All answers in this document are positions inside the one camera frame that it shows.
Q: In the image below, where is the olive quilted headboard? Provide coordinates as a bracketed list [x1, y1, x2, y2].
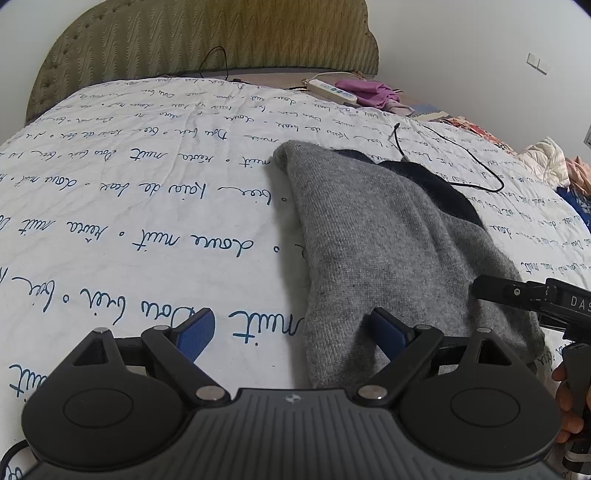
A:
[25, 0, 380, 125]

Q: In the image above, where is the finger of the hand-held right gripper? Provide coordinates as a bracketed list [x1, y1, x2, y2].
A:
[469, 274, 552, 319]

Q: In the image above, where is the white quilted cloth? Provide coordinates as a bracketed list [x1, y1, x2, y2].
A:
[517, 137, 571, 188]

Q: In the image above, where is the black charging cable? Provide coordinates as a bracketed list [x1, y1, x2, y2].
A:
[389, 122, 505, 194]

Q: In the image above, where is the white script-printed bed sheet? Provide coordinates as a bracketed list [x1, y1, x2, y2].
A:
[0, 76, 591, 480]

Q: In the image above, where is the thin black cable loop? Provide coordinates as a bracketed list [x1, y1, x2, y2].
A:
[198, 46, 230, 82]

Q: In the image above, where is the peach cloth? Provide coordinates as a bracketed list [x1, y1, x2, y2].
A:
[566, 154, 591, 195]

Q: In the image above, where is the grey knit sweater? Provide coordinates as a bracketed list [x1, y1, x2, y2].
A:
[271, 141, 546, 391]

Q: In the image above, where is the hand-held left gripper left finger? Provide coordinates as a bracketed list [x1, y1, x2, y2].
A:
[69, 308, 232, 408]

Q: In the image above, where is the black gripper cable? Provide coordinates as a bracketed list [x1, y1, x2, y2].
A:
[0, 440, 29, 469]

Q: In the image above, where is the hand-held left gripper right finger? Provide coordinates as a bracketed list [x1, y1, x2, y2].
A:
[355, 307, 515, 408]

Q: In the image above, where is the white power strip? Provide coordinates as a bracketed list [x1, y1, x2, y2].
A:
[307, 78, 359, 106]

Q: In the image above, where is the person's right hand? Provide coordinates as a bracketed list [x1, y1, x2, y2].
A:
[551, 362, 584, 446]

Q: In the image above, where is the blue grey striped cloth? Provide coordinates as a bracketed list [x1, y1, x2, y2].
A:
[410, 104, 451, 123]

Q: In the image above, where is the floral cloth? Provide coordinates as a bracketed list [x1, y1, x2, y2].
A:
[441, 115, 519, 156]

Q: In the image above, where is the purple cloth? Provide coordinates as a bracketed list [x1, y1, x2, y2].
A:
[335, 78, 403, 110]

